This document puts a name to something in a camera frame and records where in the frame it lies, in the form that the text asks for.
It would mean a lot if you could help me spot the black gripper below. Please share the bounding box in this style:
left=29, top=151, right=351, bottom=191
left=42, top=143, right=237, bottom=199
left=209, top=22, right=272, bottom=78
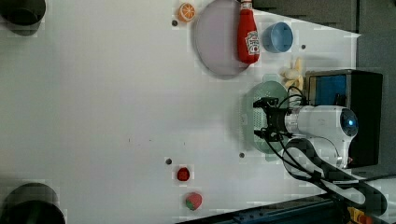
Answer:
left=253, top=97, right=291, bottom=142

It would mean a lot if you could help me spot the green plastic strainer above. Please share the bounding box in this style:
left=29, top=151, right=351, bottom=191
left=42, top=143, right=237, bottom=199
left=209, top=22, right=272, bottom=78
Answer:
left=240, top=74, right=288, bottom=161

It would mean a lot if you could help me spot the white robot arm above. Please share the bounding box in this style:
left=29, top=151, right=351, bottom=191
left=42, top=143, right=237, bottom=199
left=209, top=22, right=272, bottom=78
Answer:
left=252, top=97, right=359, bottom=168

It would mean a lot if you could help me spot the black arm link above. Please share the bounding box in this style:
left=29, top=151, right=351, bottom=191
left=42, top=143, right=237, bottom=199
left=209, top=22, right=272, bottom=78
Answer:
left=282, top=138, right=388, bottom=216

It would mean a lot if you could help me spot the peeled toy banana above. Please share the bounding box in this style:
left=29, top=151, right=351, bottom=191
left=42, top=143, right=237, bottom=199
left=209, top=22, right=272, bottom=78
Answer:
left=280, top=57, right=304, bottom=91

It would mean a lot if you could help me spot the blue bowl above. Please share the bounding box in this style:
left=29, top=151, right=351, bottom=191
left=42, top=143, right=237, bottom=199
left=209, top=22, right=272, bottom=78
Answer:
left=262, top=22, right=293, bottom=53

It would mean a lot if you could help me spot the black toaster oven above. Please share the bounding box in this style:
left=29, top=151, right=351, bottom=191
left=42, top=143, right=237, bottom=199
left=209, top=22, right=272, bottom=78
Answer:
left=305, top=69, right=383, bottom=168

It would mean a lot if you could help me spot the red ketchup bottle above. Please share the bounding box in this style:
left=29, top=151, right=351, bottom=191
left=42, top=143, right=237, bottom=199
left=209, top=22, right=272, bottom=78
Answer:
left=237, top=0, right=260, bottom=64

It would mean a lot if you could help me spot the small red toy fruit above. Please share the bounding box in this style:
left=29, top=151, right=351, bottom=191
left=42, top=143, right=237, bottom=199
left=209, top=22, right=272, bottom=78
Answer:
left=177, top=167, right=191, bottom=182

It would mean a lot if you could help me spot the toy strawberry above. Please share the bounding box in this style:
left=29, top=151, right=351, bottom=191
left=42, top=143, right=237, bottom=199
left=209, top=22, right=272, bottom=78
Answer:
left=185, top=192, right=203, bottom=211

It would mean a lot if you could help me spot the grey round plate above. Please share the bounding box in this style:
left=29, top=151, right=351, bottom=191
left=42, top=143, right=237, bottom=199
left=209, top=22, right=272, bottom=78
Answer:
left=194, top=0, right=248, bottom=76

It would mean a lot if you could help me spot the toy orange slice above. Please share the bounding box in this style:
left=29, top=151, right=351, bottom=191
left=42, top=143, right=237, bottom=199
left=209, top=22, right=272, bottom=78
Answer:
left=177, top=3, right=196, bottom=22

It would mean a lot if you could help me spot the black utensil cup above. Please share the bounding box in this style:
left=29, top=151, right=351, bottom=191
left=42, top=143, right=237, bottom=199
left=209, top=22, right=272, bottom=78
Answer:
left=1, top=183, right=66, bottom=224

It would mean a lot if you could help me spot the black cylinder top left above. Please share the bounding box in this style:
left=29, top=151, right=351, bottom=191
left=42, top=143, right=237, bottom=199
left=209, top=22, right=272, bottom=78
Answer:
left=0, top=0, right=47, bottom=26

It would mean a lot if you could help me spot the black cable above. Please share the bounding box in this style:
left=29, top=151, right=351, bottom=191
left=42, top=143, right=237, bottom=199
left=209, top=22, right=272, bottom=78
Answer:
left=255, top=86, right=396, bottom=200

